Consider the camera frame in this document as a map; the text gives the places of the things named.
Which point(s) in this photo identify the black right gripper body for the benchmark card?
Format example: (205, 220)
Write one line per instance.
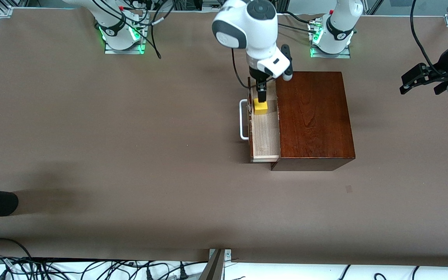
(258, 76)

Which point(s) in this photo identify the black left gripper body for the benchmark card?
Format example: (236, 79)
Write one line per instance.
(445, 67)

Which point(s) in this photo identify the yellow block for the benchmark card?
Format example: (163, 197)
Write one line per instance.
(260, 107)

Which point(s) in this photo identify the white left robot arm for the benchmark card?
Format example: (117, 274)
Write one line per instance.
(338, 23)

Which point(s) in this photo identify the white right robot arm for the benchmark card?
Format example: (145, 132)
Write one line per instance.
(247, 27)

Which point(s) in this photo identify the dark brown wooden cabinet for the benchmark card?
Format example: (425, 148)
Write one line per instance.
(313, 116)

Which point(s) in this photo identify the silver socket panel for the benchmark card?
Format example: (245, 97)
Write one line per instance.
(208, 4)

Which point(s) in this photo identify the small brown tape piece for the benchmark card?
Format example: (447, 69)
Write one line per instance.
(349, 189)

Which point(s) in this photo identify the brown paper table cover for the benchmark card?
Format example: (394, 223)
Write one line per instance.
(169, 175)

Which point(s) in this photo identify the dark grey aluminium bar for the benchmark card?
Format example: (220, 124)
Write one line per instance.
(213, 270)

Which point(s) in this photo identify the black power plug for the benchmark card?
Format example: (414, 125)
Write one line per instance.
(149, 274)
(184, 273)

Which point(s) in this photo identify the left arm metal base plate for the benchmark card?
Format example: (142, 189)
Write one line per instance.
(331, 55)

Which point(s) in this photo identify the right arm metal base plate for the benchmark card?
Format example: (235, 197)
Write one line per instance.
(140, 46)

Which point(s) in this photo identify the silver metal corner bracket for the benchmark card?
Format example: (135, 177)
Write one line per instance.
(228, 254)

